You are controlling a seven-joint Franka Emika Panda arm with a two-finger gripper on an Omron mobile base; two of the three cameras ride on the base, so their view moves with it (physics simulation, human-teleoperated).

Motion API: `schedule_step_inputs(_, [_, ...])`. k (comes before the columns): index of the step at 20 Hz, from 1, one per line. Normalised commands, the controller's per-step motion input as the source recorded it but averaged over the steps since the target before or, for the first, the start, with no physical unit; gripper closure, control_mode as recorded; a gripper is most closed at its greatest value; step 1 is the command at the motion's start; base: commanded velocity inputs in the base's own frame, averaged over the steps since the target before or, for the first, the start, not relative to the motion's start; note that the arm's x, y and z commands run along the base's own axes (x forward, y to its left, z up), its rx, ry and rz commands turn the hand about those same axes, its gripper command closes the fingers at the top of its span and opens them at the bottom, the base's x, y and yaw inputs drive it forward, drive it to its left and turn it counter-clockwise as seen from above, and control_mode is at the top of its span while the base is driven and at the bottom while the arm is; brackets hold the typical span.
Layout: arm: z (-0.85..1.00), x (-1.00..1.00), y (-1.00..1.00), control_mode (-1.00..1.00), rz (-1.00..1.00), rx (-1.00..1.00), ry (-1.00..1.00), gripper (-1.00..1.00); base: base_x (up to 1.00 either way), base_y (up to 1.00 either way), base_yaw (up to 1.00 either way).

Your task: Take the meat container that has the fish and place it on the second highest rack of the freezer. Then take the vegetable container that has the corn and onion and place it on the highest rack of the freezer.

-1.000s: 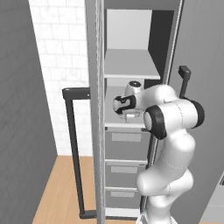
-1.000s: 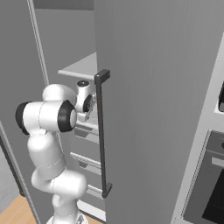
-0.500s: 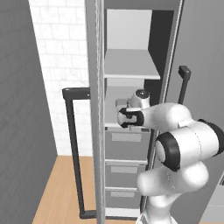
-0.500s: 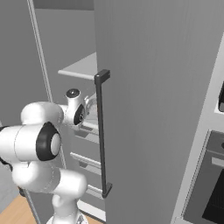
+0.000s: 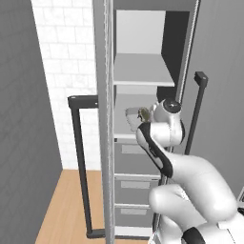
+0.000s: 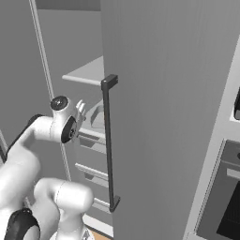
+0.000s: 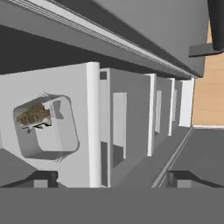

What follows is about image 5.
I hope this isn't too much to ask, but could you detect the grey fridge door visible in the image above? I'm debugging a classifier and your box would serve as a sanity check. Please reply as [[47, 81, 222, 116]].
[[175, 0, 244, 199]]

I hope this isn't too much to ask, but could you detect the grey freezer door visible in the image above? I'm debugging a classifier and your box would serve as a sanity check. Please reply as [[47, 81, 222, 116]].
[[91, 0, 115, 244]]

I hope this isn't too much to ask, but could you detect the black freezer door handle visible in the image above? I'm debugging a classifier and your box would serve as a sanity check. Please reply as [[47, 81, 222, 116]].
[[67, 94, 107, 240]]

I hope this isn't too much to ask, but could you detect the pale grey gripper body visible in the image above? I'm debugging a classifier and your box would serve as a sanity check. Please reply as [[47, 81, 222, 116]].
[[125, 107, 143, 133]]

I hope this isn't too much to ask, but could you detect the grey freezer cabinet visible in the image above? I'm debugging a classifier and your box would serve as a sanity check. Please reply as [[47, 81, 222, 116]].
[[109, 0, 202, 241]]

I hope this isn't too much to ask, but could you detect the grey freezer rack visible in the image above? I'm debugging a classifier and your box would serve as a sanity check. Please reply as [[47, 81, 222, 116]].
[[112, 52, 176, 88], [113, 92, 161, 141]]

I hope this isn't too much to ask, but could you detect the grey freezer drawer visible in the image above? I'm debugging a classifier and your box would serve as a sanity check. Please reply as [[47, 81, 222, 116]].
[[113, 178, 160, 206], [113, 207, 155, 229], [113, 142, 162, 176]]

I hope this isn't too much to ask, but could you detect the black fridge door handle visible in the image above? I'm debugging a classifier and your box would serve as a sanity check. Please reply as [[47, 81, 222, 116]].
[[184, 71, 210, 156]]

